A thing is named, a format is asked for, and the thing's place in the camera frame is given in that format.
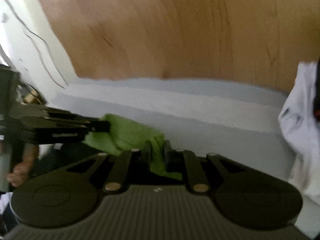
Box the green black striped sweater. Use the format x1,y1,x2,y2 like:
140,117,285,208
32,113,183,181

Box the black wall cable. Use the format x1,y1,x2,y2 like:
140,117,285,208
0,0,70,90

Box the wooden headboard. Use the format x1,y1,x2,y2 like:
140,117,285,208
39,0,319,91

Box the person's left hand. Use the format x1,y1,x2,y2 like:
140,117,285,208
7,144,40,187

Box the white crumpled garment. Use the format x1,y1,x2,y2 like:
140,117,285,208
278,62,319,204

